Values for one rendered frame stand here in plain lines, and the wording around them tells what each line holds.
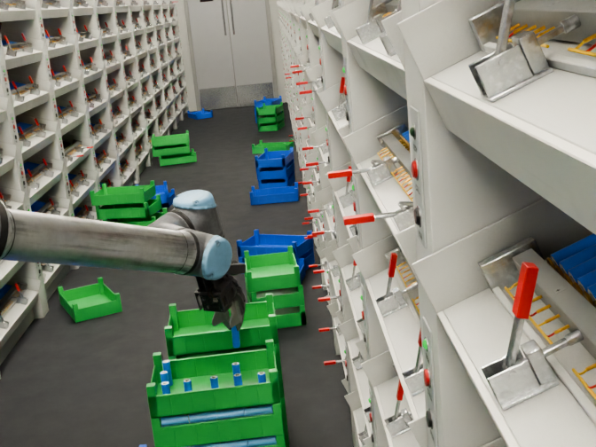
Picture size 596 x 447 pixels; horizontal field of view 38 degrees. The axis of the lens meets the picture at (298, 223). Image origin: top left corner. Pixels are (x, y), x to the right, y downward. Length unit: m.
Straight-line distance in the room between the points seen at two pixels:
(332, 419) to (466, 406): 1.84
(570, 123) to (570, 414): 0.21
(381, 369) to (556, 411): 0.99
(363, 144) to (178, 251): 0.46
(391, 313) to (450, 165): 0.60
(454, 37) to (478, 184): 0.12
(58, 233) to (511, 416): 1.06
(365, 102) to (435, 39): 0.72
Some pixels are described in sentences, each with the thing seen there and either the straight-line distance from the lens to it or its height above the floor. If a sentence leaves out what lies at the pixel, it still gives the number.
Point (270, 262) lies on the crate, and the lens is 3.56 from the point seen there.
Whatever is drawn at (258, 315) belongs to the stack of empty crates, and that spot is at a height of 0.33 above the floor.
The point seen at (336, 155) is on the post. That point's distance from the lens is 2.14.
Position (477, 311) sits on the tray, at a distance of 0.73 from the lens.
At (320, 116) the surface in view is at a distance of 2.83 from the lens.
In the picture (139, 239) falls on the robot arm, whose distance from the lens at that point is 1.63.
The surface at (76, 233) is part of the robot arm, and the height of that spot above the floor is 0.86.
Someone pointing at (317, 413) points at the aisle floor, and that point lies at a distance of 2.67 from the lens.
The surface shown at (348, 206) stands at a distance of 1.97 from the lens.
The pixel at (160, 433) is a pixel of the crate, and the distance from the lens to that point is 2.07.
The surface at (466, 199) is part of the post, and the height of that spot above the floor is 1.04.
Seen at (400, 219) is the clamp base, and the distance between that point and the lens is 0.99.
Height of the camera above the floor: 1.22
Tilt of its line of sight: 15 degrees down
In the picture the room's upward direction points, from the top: 5 degrees counter-clockwise
